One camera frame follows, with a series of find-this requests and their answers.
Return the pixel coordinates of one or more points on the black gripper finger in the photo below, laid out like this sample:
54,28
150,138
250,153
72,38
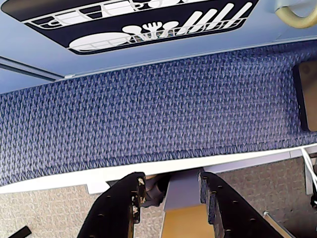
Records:
114,210
235,215

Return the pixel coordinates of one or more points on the blue door with dishwasher print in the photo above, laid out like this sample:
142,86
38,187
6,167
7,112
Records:
173,57

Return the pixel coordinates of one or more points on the gray and wooden post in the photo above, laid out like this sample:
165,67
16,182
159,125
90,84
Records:
183,198

